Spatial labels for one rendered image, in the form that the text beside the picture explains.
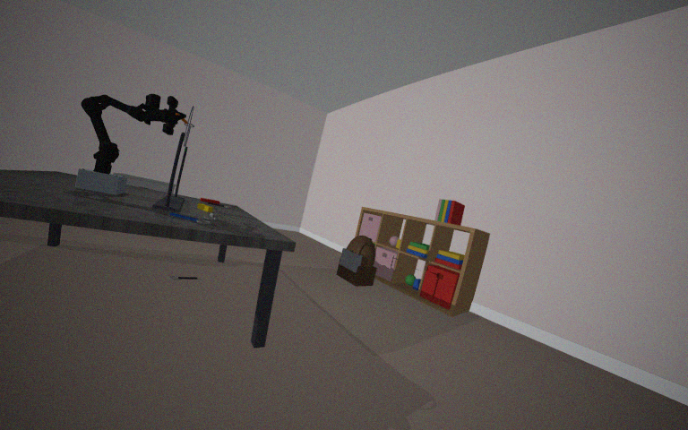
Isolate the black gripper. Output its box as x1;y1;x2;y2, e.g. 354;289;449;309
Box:
154;96;186;135

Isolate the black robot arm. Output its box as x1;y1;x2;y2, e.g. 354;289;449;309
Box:
82;93;160;175

